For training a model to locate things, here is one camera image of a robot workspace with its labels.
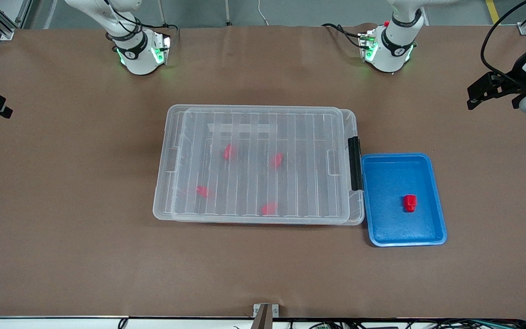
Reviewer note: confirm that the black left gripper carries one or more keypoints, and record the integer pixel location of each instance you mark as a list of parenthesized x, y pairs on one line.
[(517, 76)]

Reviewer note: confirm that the red block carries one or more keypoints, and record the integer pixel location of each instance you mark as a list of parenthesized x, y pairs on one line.
[(276, 160), (229, 151), (410, 203), (270, 209), (203, 192)]

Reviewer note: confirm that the clear ribbed plastic lid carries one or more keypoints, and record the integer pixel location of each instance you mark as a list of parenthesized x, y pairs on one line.
[(254, 183)]

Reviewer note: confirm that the black box latch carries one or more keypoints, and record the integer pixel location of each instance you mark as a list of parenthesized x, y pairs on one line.
[(355, 164)]

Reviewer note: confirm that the clear plastic storage box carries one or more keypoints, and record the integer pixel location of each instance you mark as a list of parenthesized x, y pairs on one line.
[(356, 210)]

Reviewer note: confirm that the blue plastic tray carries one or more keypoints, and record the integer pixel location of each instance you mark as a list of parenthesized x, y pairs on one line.
[(395, 224)]

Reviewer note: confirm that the metal table edge bracket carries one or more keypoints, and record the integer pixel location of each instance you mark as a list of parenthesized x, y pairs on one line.
[(266, 315)]

